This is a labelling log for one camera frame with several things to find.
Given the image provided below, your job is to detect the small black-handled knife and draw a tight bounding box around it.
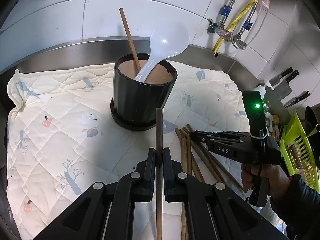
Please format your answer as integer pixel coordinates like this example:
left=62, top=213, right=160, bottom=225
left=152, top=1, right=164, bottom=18
left=285, top=91, right=311, bottom=108

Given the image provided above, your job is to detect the black pan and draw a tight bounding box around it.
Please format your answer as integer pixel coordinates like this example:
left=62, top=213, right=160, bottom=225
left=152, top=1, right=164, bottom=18
left=304, top=106, right=320, bottom=138

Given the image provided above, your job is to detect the person's right hand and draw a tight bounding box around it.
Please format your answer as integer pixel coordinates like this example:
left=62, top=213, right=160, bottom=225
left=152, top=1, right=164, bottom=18
left=241, top=164, right=292, bottom=201

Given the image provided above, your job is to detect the black-handled cleaver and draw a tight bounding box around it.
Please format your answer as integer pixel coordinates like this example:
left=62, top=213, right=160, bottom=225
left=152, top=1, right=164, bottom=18
left=274, top=70, right=300, bottom=101

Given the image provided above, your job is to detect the light wooden chopstick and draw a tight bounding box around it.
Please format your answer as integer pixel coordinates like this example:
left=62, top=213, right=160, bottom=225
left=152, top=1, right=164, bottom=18
left=119, top=8, right=141, bottom=73

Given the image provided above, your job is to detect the yellow corrugated gas hose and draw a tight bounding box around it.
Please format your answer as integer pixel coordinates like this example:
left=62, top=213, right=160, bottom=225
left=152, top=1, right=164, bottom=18
left=213, top=0, right=277, bottom=57

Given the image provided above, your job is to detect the quilted printed cream mat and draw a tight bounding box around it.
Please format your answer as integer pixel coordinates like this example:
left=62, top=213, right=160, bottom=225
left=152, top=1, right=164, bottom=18
left=6, top=61, right=253, bottom=240

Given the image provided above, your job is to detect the white plastic soup spoon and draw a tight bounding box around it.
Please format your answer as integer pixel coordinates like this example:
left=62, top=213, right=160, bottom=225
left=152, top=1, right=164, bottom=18
left=134, top=21, right=191, bottom=82

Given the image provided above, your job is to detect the green plastic dish rack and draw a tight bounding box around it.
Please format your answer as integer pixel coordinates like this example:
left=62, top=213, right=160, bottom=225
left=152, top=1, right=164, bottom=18
left=279, top=110, right=320, bottom=188

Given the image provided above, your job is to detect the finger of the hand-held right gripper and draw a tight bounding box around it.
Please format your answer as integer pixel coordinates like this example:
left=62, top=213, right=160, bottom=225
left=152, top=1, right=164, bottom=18
left=190, top=136, right=261, bottom=165
left=191, top=129, right=251, bottom=142

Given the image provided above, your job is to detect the white pump bottle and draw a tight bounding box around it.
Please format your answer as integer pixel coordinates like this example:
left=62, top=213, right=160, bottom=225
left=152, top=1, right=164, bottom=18
left=252, top=79, right=272, bottom=98

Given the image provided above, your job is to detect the bundle of brown chopsticks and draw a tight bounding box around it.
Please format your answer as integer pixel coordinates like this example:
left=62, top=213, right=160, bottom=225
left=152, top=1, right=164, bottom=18
left=174, top=124, right=247, bottom=240

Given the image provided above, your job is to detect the slim black-handled knife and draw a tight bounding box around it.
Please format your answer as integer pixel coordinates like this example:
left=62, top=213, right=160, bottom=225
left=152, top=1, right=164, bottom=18
left=269, top=67, right=293, bottom=87

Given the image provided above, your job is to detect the short braided metal hose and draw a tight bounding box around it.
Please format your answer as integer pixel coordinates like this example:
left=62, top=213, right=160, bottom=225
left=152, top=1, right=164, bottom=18
left=236, top=0, right=272, bottom=40

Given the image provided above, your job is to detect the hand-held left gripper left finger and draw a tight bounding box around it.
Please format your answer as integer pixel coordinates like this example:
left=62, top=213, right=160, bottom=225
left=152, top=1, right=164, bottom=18
left=32, top=148, right=157, bottom=240

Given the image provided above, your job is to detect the black ribbed utensil pot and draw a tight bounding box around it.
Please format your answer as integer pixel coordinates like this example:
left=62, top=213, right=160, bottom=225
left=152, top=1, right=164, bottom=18
left=110, top=53, right=178, bottom=131

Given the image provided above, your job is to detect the stainless steel counter backsplash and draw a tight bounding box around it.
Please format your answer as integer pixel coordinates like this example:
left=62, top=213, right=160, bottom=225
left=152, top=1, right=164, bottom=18
left=0, top=36, right=285, bottom=120

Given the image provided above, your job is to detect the person's right forearm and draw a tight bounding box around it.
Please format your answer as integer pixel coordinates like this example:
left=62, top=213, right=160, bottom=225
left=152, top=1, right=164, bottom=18
left=270, top=174, right=320, bottom=240

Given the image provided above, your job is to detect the steel angle valve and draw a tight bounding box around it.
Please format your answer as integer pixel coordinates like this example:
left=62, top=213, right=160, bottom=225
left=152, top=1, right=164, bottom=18
left=232, top=34, right=247, bottom=51

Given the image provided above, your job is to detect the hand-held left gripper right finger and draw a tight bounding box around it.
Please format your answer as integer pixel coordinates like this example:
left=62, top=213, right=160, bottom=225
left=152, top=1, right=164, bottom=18
left=163, top=147, right=289, bottom=240

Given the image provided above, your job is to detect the dark wooden chopstick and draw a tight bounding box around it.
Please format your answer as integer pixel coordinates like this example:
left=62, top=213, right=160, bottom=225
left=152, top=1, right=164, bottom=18
left=155, top=107, right=164, bottom=240

